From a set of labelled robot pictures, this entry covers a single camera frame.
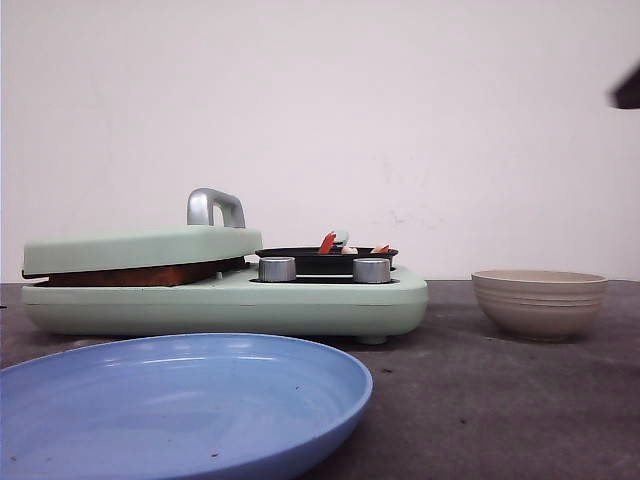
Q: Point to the mint green breakfast maker base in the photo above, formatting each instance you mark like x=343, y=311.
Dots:
x=236, y=302

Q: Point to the black frying pan green handle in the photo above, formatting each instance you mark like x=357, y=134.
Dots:
x=337, y=260

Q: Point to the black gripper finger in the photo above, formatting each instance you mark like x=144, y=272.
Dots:
x=625, y=93

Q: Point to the grey table mat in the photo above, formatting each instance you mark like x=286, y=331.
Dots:
x=457, y=399

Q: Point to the silver control knob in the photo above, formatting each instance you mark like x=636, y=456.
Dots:
x=371, y=270
x=277, y=269

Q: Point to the breakfast maker hinged lid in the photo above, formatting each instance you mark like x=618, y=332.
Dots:
x=215, y=230

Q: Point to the white bread slice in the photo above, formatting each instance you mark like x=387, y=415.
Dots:
x=167, y=275

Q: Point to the right silver control knob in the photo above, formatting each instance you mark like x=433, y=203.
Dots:
x=371, y=270

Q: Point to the left silver control knob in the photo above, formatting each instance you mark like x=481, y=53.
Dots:
x=277, y=269

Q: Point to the beige ceramic bowl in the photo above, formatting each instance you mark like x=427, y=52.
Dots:
x=540, y=305

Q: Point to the blue plate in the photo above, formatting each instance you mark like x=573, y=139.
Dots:
x=197, y=406

